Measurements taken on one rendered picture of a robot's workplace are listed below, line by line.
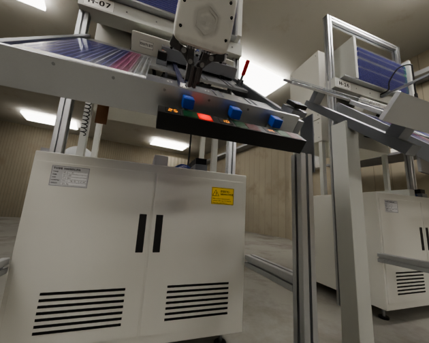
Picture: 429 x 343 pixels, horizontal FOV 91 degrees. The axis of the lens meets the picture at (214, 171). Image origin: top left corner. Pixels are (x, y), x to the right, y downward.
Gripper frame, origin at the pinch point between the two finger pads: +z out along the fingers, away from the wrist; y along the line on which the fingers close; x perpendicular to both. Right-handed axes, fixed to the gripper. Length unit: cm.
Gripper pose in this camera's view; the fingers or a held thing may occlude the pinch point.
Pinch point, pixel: (192, 76)
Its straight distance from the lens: 46.8
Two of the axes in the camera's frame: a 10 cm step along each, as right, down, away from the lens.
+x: -2.1, -5.5, 8.1
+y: 9.4, 1.2, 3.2
